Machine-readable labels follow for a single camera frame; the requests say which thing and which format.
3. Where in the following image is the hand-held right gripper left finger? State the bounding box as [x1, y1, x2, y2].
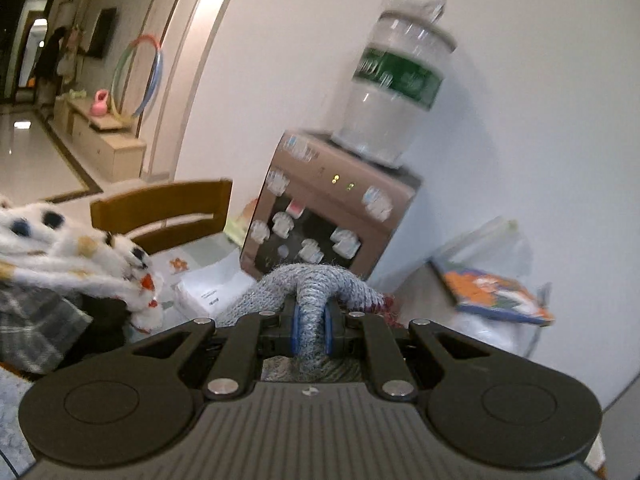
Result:
[131, 298, 302, 402]

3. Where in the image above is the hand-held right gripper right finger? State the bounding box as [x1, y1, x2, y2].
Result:
[324, 300, 497, 402]

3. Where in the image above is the grey knitted sweater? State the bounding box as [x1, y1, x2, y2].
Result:
[215, 261, 401, 383]

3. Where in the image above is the printed table cover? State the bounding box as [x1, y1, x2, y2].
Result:
[148, 235, 246, 331]

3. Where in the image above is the grey water dispenser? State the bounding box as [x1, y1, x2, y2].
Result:
[239, 130, 424, 284]

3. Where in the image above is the colourful picture book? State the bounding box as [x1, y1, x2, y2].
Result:
[432, 258, 556, 326]

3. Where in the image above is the wooden chair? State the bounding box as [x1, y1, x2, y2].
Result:
[90, 178, 234, 256]

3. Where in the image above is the clear water bottle green label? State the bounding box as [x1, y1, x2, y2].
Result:
[330, 0, 458, 170]

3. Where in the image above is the white spotted fleece garment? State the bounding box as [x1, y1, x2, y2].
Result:
[0, 200, 166, 334]

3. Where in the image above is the grey plaid garment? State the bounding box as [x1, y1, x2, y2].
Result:
[0, 287, 94, 376]

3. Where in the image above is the light wooden low cabinet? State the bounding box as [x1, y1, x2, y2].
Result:
[52, 95, 148, 181]

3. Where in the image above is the pastel hula hoop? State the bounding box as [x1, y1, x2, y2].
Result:
[110, 34, 165, 122]

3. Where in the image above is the pink toy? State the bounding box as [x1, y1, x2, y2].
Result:
[90, 89, 112, 118]

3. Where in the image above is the wall television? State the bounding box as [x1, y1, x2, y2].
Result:
[85, 7, 119, 60]

